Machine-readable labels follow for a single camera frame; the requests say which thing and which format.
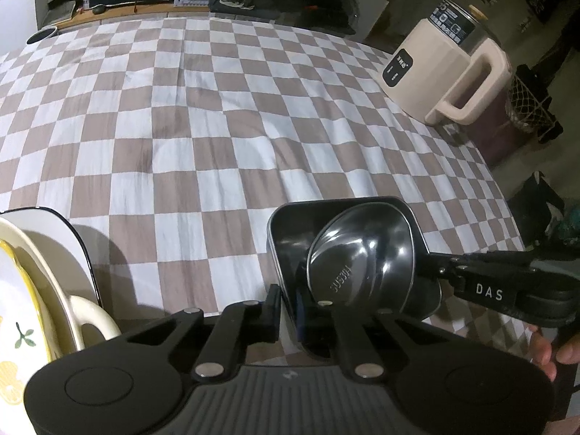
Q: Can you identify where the dark pet bowl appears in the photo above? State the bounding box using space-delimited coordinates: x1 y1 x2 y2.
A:
26 27 59 45

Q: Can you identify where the lemon print yellow-rimmed bowl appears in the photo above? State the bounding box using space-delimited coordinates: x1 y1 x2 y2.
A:
0 240 57 418

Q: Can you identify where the beige electric kettle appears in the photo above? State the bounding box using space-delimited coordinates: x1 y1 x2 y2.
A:
380 0 513 125

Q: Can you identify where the net basket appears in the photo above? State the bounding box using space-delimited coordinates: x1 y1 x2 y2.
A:
510 75 560 141

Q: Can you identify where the brown white checkered tablecloth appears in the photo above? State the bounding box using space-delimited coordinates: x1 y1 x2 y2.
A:
0 16 535 372

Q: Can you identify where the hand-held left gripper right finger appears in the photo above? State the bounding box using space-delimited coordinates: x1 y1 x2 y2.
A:
297 283 458 381

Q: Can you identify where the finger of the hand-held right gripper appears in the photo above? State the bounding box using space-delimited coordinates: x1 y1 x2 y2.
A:
414 248 541 282

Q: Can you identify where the purple chair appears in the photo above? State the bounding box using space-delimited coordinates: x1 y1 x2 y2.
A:
471 95 529 168

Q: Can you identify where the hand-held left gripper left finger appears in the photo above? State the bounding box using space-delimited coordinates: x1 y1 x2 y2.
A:
122 283 281 381

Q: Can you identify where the oval steel bowl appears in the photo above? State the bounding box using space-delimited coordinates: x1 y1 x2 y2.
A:
307 202 415 318

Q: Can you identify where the cream two-handled bowl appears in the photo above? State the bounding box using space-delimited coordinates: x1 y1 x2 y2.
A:
0 224 122 356

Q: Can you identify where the person's right hand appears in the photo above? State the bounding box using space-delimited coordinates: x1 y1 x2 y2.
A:
528 324 580 382

